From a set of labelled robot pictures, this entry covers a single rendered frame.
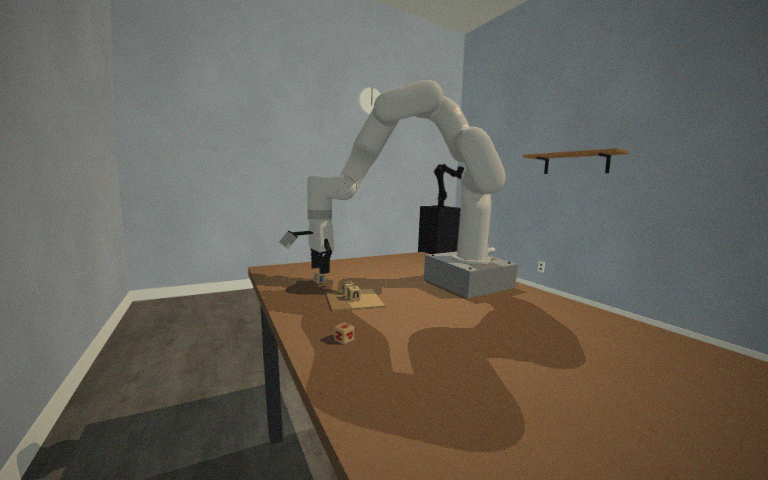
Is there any tan flat mat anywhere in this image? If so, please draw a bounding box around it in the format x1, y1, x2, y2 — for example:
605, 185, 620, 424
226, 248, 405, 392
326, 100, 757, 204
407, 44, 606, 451
326, 289, 385, 311

